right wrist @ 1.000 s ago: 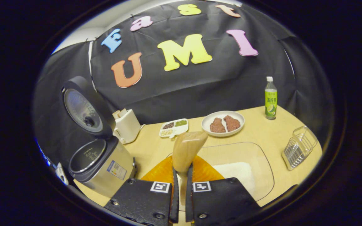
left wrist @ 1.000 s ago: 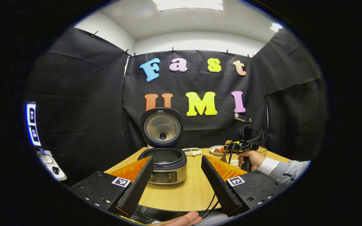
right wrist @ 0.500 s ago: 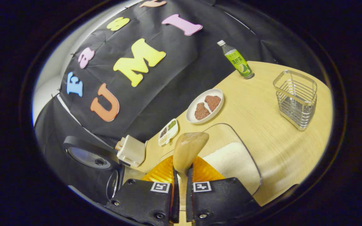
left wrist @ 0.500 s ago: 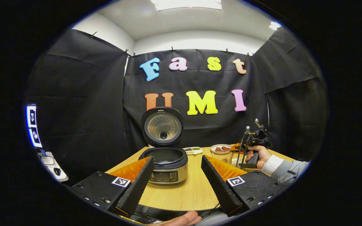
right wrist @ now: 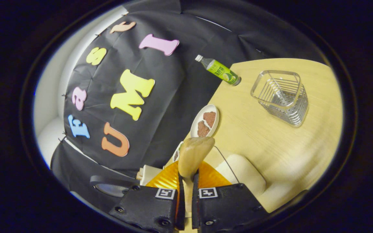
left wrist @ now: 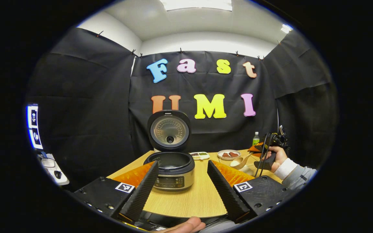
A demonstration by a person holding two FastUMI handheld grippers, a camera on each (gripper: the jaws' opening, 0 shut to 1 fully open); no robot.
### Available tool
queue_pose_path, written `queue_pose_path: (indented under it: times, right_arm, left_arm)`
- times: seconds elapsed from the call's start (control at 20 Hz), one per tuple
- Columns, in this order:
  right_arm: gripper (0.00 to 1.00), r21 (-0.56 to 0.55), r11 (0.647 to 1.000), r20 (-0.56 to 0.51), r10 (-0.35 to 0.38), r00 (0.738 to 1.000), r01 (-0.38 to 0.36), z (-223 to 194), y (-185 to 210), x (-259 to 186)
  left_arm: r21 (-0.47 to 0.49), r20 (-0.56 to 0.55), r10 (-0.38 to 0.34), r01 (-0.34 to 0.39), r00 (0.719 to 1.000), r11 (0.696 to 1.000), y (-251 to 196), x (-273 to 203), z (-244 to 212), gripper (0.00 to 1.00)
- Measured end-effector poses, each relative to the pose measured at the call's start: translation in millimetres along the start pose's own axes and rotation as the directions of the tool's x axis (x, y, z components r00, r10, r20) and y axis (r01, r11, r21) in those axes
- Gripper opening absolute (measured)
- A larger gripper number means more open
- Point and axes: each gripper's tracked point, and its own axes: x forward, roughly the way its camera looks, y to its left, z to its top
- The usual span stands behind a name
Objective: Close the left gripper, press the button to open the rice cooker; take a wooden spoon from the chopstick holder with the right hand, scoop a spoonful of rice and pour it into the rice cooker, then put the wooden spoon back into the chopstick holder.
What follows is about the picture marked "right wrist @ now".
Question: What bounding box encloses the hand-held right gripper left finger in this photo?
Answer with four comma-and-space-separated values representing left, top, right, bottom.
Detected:
109, 161, 186, 232

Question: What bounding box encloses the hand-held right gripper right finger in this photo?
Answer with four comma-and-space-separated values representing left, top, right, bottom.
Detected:
191, 161, 269, 233

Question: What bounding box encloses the dark grey rice cooker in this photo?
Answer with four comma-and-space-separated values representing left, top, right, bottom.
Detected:
90, 175, 138, 198

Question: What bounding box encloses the wooden spoon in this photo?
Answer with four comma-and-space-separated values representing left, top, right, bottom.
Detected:
178, 136, 216, 232

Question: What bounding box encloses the metal wire chopstick holder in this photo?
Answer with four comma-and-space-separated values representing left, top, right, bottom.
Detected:
250, 70, 309, 128

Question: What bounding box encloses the white divided condiment dish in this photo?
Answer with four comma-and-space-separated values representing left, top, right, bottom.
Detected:
172, 141, 184, 163

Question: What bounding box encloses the brown meat piece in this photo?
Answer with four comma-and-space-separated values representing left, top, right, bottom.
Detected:
203, 111, 217, 129
197, 120, 210, 137

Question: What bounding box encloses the white oval plate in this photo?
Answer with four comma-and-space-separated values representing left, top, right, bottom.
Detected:
190, 104, 220, 138

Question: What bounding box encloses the black backdrop cloth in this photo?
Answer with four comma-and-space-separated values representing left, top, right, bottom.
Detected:
51, 0, 326, 207

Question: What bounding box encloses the green label drink bottle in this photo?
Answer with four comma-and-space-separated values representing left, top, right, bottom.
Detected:
195, 54, 242, 86

